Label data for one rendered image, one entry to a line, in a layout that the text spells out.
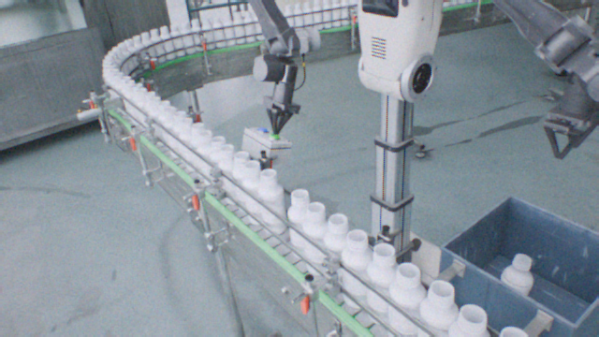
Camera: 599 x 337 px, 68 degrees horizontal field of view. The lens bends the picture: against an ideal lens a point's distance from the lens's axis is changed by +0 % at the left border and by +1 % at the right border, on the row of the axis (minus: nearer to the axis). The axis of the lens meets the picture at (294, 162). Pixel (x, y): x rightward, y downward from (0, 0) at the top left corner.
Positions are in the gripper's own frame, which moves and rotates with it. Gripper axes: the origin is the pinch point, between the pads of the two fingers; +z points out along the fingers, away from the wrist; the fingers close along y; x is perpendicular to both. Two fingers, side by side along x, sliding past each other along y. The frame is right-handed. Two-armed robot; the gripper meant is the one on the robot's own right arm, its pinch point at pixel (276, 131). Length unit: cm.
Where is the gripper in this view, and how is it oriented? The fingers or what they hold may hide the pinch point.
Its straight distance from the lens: 129.3
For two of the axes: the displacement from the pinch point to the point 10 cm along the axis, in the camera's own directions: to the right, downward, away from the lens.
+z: -1.9, 9.3, 3.2
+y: 6.1, 3.6, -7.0
